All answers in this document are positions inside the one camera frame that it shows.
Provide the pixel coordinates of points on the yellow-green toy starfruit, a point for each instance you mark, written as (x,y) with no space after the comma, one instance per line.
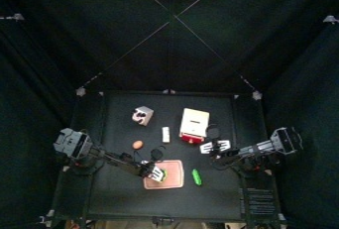
(164,174)

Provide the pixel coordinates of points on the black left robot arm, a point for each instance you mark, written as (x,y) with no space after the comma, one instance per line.
(72,143)

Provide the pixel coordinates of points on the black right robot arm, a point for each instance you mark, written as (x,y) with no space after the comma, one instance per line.
(287,140)

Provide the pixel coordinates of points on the pink rectangular plate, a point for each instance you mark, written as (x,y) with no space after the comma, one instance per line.
(173,173)

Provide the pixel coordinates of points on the brown toy egg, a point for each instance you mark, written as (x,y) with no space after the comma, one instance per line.
(137,144)

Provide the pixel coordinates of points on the cream box with red base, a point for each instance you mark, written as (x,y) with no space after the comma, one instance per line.
(195,123)

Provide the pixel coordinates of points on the green toy cucumber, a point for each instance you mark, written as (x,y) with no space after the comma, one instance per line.
(196,177)

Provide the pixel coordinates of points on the small white block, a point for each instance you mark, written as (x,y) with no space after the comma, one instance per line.
(165,134)

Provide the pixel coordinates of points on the black table edge clamp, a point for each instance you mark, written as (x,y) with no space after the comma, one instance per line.
(161,220)

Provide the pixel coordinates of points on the white text label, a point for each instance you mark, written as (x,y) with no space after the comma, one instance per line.
(260,202)

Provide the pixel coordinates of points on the grey frame corner bracket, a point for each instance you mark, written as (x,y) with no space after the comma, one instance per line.
(330,19)
(256,94)
(17,17)
(80,91)

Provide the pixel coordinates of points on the grey frame middle bracket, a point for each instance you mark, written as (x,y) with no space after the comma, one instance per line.
(168,91)

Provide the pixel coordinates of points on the grey table corner bracket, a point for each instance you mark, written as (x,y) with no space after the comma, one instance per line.
(45,218)

